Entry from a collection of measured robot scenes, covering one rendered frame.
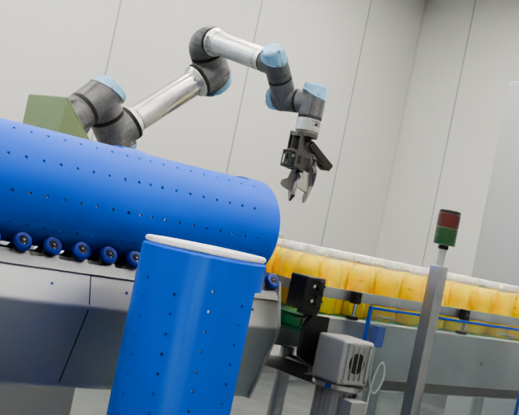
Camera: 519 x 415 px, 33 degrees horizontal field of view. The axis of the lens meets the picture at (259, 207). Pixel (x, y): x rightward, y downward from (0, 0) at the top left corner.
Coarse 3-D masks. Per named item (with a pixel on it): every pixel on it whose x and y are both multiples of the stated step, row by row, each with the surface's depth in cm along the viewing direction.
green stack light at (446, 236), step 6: (438, 228) 249; (444, 228) 248; (450, 228) 248; (438, 234) 249; (444, 234) 248; (450, 234) 248; (456, 234) 249; (432, 240) 251; (438, 240) 248; (444, 240) 248; (450, 240) 248
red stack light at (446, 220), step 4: (440, 212) 250; (444, 212) 249; (440, 216) 250; (444, 216) 248; (448, 216) 248; (452, 216) 248; (456, 216) 248; (460, 216) 249; (440, 220) 249; (444, 220) 248; (448, 220) 248; (452, 220) 248; (456, 220) 248; (436, 224) 251; (440, 224) 249; (444, 224) 248; (448, 224) 248; (452, 224) 248; (456, 224) 248; (452, 228) 248; (456, 228) 249
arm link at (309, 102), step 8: (304, 88) 269; (312, 88) 267; (320, 88) 267; (296, 96) 270; (304, 96) 268; (312, 96) 267; (320, 96) 267; (296, 104) 270; (304, 104) 268; (312, 104) 267; (320, 104) 268; (304, 112) 267; (312, 112) 267; (320, 112) 268; (320, 120) 269
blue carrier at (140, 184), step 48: (0, 144) 193; (48, 144) 201; (96, 144) 213; (0, 192) 192; (48, 192) 198; (96, 192) 206; (144, 192) 214; (192, 192) 224; (240, 192) 236; (96, 240) 212; (192, 240) 225; (240, 240) 234
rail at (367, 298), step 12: (336, 288) 248; (348, 300) 251; (372, 300) 257; (384, 300) 260; (396, 300) 264; (408, 300) 267; (444, 312) 278; (456, 312) 282; (480, 312) 289; (516, 324) 302
